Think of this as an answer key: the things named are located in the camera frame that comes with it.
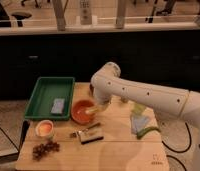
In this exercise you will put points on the green plastic tray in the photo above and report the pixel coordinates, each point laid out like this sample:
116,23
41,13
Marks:
45,92

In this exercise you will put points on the metal measuring cup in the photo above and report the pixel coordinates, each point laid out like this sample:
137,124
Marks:
124,100

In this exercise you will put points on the white remote control device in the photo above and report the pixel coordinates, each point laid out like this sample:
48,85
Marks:
85,12

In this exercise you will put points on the yellow banana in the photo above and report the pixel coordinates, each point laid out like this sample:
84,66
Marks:
92,110

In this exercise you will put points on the light blue cloth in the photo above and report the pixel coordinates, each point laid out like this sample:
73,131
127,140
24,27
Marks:
138,122

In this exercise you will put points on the grey blue sponge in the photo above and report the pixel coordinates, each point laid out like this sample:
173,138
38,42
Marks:
58,106

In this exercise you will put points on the green cucumber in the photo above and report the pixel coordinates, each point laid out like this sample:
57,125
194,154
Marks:
146,130

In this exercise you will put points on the bunch of dark grapes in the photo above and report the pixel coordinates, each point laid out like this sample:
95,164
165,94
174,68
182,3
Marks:
42,150

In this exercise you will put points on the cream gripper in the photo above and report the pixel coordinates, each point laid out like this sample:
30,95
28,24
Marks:
102,107

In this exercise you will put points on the white cup orange inside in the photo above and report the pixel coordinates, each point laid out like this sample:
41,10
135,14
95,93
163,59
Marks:
45,129

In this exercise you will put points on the red bowl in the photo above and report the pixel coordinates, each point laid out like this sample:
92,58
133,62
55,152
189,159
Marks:
78,112

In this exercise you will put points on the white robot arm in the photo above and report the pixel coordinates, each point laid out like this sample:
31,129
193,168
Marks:
181,103

